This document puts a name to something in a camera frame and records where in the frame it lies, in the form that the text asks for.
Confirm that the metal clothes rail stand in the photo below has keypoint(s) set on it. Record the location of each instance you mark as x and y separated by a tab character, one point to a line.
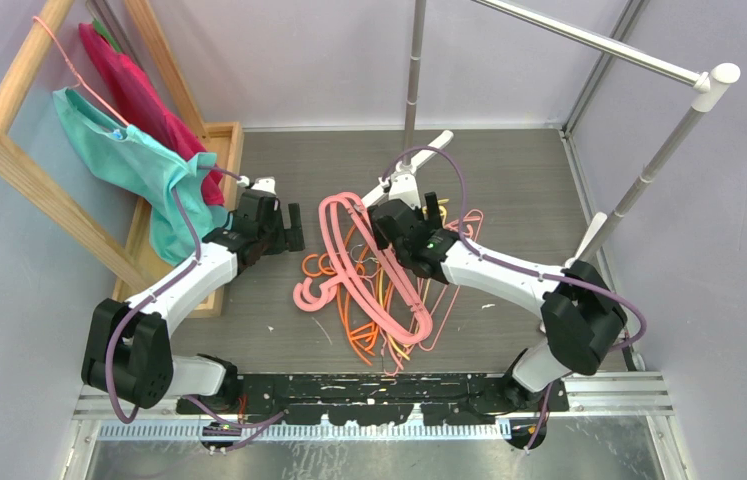
710	87

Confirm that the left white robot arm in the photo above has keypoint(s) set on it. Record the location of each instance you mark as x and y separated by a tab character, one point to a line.
128	352

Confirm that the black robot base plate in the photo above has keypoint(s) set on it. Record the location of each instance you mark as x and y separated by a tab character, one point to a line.
450	400

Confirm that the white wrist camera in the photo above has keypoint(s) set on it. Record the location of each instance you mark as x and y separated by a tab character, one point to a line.
402	185
263	184

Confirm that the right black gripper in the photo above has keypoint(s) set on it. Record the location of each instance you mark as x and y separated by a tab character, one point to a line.
434	219

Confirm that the magenta shirt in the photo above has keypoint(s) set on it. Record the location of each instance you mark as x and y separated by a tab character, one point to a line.
170	142

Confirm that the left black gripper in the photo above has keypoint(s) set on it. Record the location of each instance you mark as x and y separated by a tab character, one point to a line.
288	239

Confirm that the teal mesh shirt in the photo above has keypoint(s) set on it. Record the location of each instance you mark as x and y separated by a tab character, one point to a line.
98	140

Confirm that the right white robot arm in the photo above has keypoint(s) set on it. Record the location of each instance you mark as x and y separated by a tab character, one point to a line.
582	319

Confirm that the pink hanger on wooden rack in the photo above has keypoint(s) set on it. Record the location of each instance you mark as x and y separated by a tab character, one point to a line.
80	81

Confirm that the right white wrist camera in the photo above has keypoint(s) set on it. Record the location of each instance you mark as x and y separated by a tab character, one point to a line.
402	185

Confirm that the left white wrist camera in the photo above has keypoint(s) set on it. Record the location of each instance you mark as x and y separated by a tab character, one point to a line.
263	184

